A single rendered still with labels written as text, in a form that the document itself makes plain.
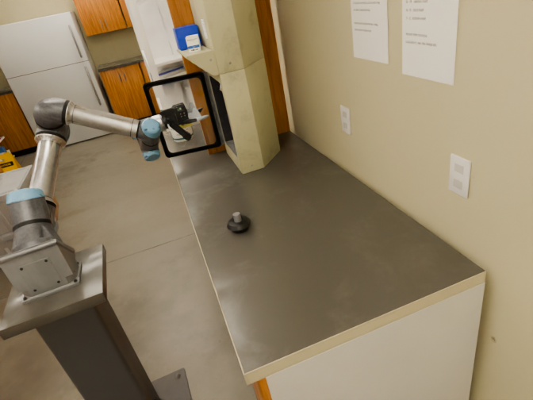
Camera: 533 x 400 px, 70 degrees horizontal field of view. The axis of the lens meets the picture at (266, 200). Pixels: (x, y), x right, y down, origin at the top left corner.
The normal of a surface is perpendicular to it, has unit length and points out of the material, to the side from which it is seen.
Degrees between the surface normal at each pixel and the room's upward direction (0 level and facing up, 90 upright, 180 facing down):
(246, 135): 90
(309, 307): 0
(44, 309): 0
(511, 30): 90
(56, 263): 90
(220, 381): 0
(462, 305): 90
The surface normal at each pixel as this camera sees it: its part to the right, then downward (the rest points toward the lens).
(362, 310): -0.18, -0.85
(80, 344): 0.36, 0.41
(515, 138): -0.93, 0.31
